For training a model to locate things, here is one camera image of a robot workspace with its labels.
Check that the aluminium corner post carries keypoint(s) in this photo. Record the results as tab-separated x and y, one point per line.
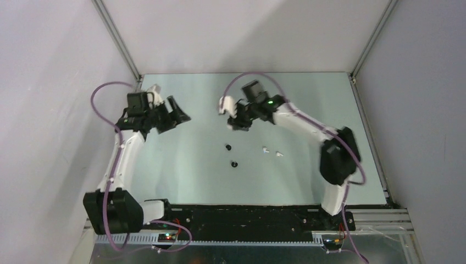
390	7
117	38

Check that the right aluminium corner post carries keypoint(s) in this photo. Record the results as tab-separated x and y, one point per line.
390	7

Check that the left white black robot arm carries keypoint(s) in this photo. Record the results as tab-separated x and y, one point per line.
111	208

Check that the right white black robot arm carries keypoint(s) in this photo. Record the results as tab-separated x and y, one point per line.
339	153

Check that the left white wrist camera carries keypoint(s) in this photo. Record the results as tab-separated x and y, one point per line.
154	96

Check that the left aluminium corner post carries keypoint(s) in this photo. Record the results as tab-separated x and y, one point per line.
117	38

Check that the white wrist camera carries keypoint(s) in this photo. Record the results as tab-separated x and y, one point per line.
154	96
227	105

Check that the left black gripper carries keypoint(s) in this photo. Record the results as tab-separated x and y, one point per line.
170	123

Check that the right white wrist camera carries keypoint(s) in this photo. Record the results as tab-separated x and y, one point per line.
227	105

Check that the controller board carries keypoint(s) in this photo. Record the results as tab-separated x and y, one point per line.
167	238
333	244

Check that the right controller board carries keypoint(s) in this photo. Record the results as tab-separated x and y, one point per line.
333	244

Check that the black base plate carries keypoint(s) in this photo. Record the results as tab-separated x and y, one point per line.
272	233

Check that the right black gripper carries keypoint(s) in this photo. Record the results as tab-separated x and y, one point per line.
237	123

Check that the left controller board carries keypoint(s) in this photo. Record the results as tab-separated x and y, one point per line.
167	238

